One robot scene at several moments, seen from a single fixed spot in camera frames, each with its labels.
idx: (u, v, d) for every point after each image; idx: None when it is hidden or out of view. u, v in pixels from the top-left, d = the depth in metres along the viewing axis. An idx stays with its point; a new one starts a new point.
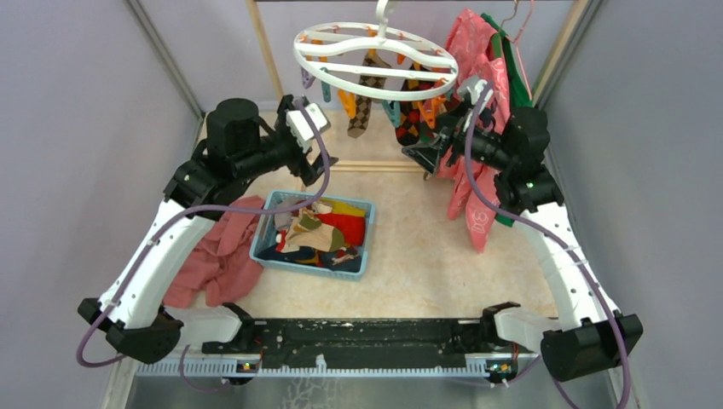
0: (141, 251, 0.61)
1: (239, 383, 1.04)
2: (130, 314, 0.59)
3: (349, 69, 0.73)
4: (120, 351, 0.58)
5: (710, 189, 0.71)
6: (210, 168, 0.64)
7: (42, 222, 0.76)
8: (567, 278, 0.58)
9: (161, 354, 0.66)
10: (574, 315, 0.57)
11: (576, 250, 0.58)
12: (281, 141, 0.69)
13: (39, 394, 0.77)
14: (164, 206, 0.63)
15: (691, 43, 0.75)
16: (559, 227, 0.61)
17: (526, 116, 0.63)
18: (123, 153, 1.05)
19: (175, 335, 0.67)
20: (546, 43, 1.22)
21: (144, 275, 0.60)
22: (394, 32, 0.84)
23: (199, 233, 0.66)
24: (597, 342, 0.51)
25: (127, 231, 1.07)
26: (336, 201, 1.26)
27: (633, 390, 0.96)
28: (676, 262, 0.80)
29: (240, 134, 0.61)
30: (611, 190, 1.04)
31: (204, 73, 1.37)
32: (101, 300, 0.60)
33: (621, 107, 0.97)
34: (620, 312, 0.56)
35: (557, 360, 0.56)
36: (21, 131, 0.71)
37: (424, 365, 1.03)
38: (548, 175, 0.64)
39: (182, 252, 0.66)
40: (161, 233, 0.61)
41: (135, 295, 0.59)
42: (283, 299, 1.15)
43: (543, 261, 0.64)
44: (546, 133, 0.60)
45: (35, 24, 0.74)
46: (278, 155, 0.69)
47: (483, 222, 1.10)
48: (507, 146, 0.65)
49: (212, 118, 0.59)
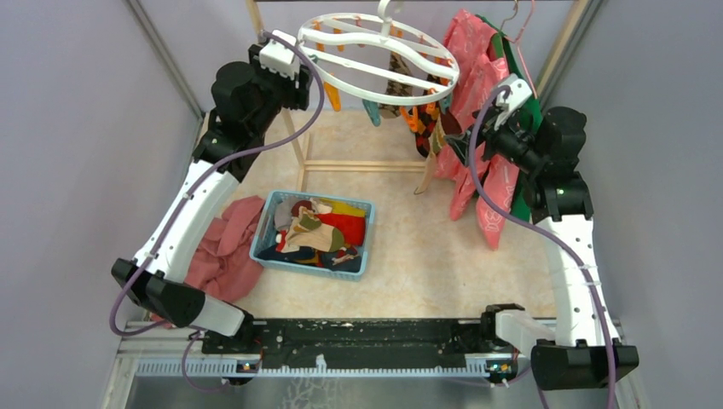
0: (176, 205, 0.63)
1: (239, 383, 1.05)
2: (170, 264, 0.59)
3: (338, 60, 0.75)
4: (159, 302, 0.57)
5: (711, 188, 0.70)
6: (228, 134, 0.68)
7: (42, 221, 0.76)
8: (574, 295, 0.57)
9: (189, 319, 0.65)
10: (570, 335, 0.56)
11: (591, 271, 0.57)
12: (274, 82, 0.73)
13: (40, 393, 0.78)
14: (193, 168, 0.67)
15: (692, 42, 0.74)
16: (580, 241, 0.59)
17: (562, 115, 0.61)
18: (123, 152, 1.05)
19: (203, 302, 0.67)
20: (546, 43, 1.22)
21: (181, 227, 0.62)
22: (417, 34, 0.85)
23: (226, 195, 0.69)
24: (587, 365, 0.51)
25: (128, 231, 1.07)
26: (336, 201, 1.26)
27: (633, 390, 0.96)
28: (677, 261, 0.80)
29: (243, 98, 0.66)
30: (611, 190, 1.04)
31: (205, 73, 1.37)
32: (137, 256, 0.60)
33: (621, 107, 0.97)
34: (619, 340, 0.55)
35: (545, 371, 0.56)
36: (21, 130, 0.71)
37: (424, 365, 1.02)
38: (581, 181, 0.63)
39: (211, 214, 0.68)
40: (196, 187, 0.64)
41: (172, 245, 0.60)
42: (283, 299, 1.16)
43: (554, 273, 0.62)
44: (582, 133, 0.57)
45: (36, 24, 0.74)
46: (276, 96, 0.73)
47: (498, 221, 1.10)
48: (539, 145, 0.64)
49: (216, 89, 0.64)
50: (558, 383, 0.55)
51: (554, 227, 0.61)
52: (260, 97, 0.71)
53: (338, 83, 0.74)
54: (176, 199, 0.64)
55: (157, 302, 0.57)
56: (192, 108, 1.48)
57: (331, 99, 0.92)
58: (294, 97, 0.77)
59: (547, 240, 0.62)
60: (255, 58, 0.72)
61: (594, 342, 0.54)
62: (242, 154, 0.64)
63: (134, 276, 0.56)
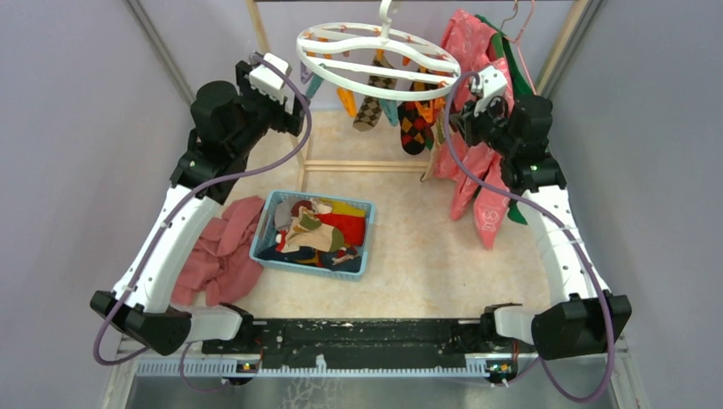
0: (153, 235, 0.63)
1: (239, 383, 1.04)
2: (149, 296, 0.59)
3: (343, 66, 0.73)
4: (141, 336, 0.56)
5: (711, 188, 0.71)
6: (206, 155, 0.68)
7: (39, 221, 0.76)
8: (561, 254, 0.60)
9: (175, 344, 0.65)
10: (563, 290, 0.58)
11: (573, 231, 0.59)
12: (261, 104, 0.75)
13: (40, 394, 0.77)
14: (170, 192, 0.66)
15: (691, 43, 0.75)
16: (558, 208, 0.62)
17: (530, 102, 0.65)
18: (122, 152, 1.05)
19: (187, 327, 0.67)
20: (546, 44, 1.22)
21: (159, 258, 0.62)
22: (403, 36, 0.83)
23: (205, 219, 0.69)
24: (582, 319, 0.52)
25: (127, 231, 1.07)
26: (336, 201, 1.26)
27: (633, 390, 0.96)
28: (676, 262, 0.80)
29: (223, 117, 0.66)
30: (611, 192, 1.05)
31: (204, 73, 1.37)
32: (115, 290, 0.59)
33: (621, 108, 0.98)
34: (609, 291, 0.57)
35: (546, 338, 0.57)
36: (21, 129, 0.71)
37: (424, 365, 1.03)
38: (553, 160, 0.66)
39: (191, 238, 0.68)
40: (174, 215, 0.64)
41: (151, 278, 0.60)
42: (283, 299, 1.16)
43: (540, 239, 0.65)
44: (549, 116, 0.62)
45: (35, 23, 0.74)
46: (263, 116, 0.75)
47: (495, 221, 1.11)
48: (509, 129, 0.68)
49: (195, 108, 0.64)
50: (560, 349, 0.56)
51: (532, 198, 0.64)
52: (245, 118, 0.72)
53: (348, 83, 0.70)
54: (155, 227, 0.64)
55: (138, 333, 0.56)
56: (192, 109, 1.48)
57: (347, 106, 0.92)
58: (281, 118, 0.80)
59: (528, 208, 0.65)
60: (245, 76, 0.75)
61: (586, 296, 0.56)
62: (222, 180, 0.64)
63: (114, 308, 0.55)
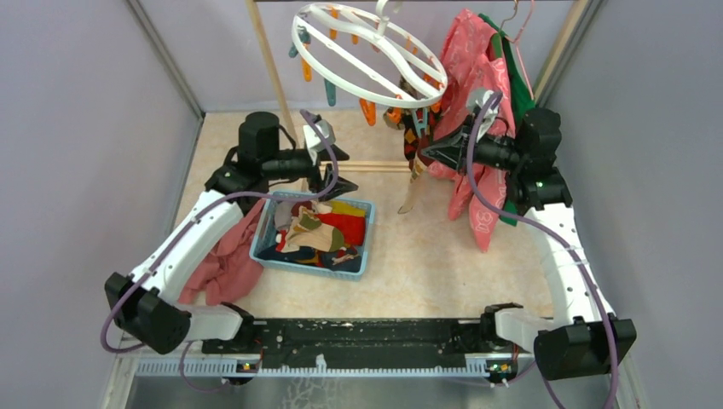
0: (182, 227, 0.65)
1: (239, 383, 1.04)
2: (164, 283, 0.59)
3: (321, 38, 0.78)
4: (147, 323, 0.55)
5: (711, 188, 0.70)
6: (241, 170, 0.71)
7: (40, 221, 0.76)
8: (565, 276, 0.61)
9: (172, 344, 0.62)
10: (568, 313, 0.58)
11: (578, 251, 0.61)
12: (297, 156, 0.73)
13: (40, 394, 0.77)
14: (203, 196, 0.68)
15: (691, 43, 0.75)
16: (563, 227, 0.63)
17: (540, 116, 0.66)
18: (122, 152, 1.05)
19: (187, 328, 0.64)
20: (546, 43, 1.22)
21: (182, 250, 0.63)
22: (428, 53, 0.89)
23: (229, 225, 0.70)
24: (587, 342, 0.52)
25: (126, 231, 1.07)
26: (337, 202, 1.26)
27: (633, 390, 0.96)
28: (677, 262, 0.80)
29: (266, 141, 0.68)
30: (610, 192, 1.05)
31: (204, 73, 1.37)
32: (134, 271, 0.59)
33: (621, 107, 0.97)
34: (615, 315, 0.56)
35: (548, 360, 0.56)
36: (22, 130, 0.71)
37: (424, 364, 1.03)
38: (559, 176, 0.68)
39: (213, 239, 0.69)
40: (204, 213, 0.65)
41: (170, 266, 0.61)
42: (283, 299, 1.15)
43: (545, 257, 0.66)
44: (558, 132, 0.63)
45: (33, 22, 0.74)
46: (295, 167, 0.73)
47: (488, 222, 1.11)
48: (519, 146, 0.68)
49: (243, 129, 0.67)
50: (562, 371, 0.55)
51: (538, 216, 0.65)
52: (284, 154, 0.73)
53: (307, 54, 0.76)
54: (184, 221, 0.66)
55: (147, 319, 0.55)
56: (192, 108, 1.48)
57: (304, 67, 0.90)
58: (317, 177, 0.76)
59: (535, 229, 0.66)
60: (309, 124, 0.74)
61: (591, 319, 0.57)
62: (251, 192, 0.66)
63: (130, 290, 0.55)
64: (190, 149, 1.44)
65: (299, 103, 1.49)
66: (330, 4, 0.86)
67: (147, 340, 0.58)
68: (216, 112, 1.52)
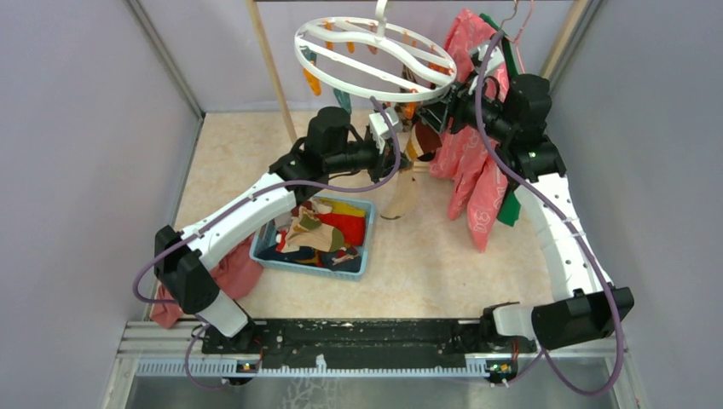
0: (238, 201, 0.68)
1: (239, 383, 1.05)
2: (209, 249, 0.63)
3: (323, 52, 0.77)
4: (183, 280, 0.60)
5: (712, 190, 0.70)
6: (305, 161, 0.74)
7: (38, 222, 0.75)
8: (563, 249, 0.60)
9: (197, 308, 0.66)
10: (566, 286, 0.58)
11: (575, 222, 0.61)
12: (364, 147, 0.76)
13: (39, 394, 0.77)
14: (266, 177, 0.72)
15: (691, 44, 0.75)
16: (558, 198, 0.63)
17: (528, 82, 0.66)
18: (122, 152, 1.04)
19: (215, 298, 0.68)
20: (546, 43, 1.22)
21: (232, 221, 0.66)
22: (428, 43, 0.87)
23: (279, 210, 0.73)
24: (587, 313, 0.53)
25: (126, 230, 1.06)
26: (336, 202, 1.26)
27: (633, 389, 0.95)
28: (676, 262, 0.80)
29: (333, 137, 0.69)
30: (610, 192, 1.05)
31: (203, 73, 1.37)
32: (186, 229, 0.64)
33: (621, 109, 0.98)
34: (613, 284, 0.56)
35: (547, 331, 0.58)
36: (22, 132, 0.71)
37: (424, 365, 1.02)
38: (550, 144, 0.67)
39: (260, 220, 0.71)
40: (261, 192, 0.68)
41: (218, 233, 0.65)
42: (283, 299, 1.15)
43: (540, 232, 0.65)
44: (546, 97, 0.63)
45: (34, 25, 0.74)
46: (359, 161, 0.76)
47: (485, 222, 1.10)
48: (509, 112, 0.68)
49: (313, 122, 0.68)
50: (560, 341, 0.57)
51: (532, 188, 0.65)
52: (351, 148, 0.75)
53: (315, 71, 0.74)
54: (240, 196, 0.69)
55: (182, 278, 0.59)
56: (192, 108, 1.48)
57: (312, 84, 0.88)
58: (384, 165, 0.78)
59: (529, 198, 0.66)
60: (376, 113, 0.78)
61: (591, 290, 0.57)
62: (313, 182, 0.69)
63: (177, 244, 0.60)
64: (190, 148, 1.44)
65: (299, 103, 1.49)
66: (322, 20, 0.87)
67: (177, 296, 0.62)
68: (216, 112, 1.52)
